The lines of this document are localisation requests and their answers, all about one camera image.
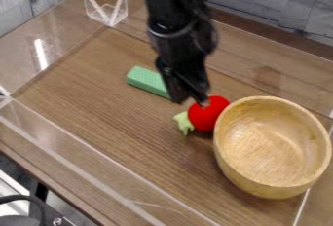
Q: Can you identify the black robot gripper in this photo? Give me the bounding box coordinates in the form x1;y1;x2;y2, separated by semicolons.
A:
149;19;218;105

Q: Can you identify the red plush strawberry fruit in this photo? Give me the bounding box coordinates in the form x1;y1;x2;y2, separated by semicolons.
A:
173;95;230;135

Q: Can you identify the light wooden bowl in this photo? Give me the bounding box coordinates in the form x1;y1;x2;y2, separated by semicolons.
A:
214;96;333;200

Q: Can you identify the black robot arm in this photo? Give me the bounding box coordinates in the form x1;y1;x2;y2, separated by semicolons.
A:
145;0;218;105

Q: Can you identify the green rectangular foam block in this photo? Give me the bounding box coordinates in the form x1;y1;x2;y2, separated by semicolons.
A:
126;66;169;99

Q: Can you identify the clear acrylic corner bracket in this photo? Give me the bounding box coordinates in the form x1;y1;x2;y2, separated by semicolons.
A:
83;0;127;27

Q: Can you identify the clear acrylic enclosure wall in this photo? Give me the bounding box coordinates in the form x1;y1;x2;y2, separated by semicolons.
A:
0;0;333;226

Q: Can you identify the black cable bottom left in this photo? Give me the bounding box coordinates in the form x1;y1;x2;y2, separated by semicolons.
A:
0;194;47;226

